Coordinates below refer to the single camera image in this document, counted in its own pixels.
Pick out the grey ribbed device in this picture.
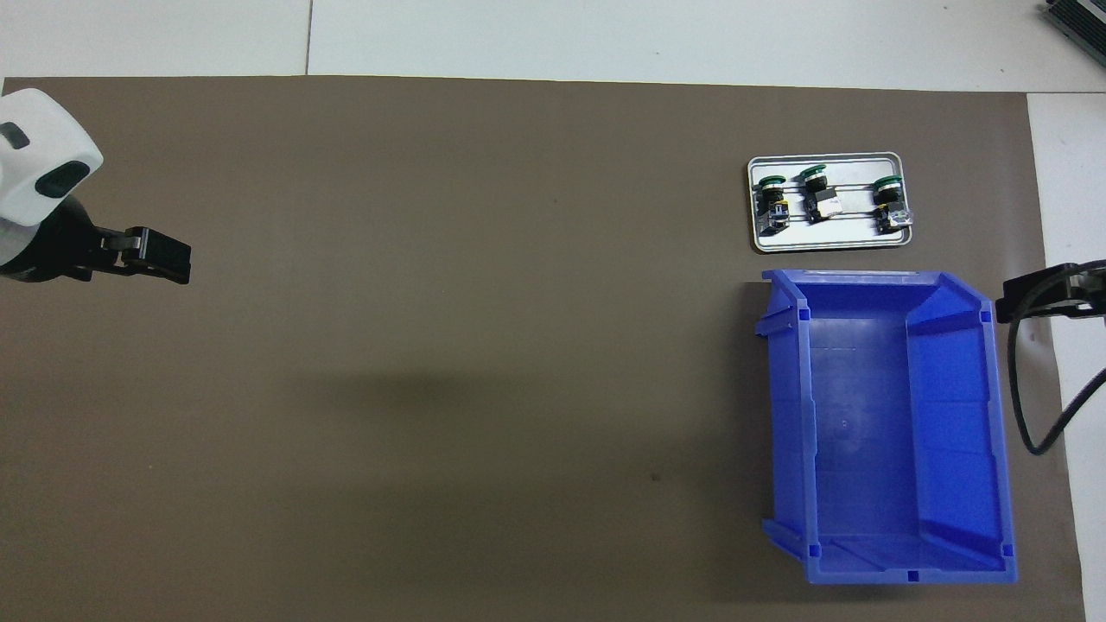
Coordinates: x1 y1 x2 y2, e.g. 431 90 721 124
1039 0 1106 60

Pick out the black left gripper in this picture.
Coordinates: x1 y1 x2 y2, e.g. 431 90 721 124
0 197 193 286

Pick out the brown table mat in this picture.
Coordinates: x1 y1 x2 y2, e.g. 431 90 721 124
0 75 1086 622

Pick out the blue plastic storage bin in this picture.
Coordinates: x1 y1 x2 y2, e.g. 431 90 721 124
753 269 1019 586

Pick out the silver metal tray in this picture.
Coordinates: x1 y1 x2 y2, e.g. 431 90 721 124
747 153 915 254

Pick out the thin metal rod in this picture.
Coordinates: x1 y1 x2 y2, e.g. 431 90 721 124
760 209 899 224
760 180 899 191

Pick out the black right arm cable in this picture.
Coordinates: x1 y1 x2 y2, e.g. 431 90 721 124
1007 259 1106 456

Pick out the green push button switch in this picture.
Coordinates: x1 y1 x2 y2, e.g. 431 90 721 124
799 164 844 225
871 175 913 236
756 174 792 236

